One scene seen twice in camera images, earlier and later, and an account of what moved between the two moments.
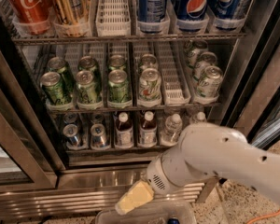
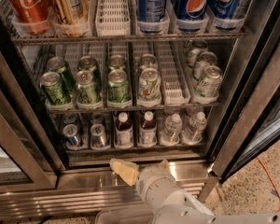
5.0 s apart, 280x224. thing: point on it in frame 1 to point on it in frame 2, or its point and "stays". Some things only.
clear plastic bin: (155, 213) stays
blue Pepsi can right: (228, 4) stays
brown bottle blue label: (147, 133) stays
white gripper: (161, 176) to (150, 180)
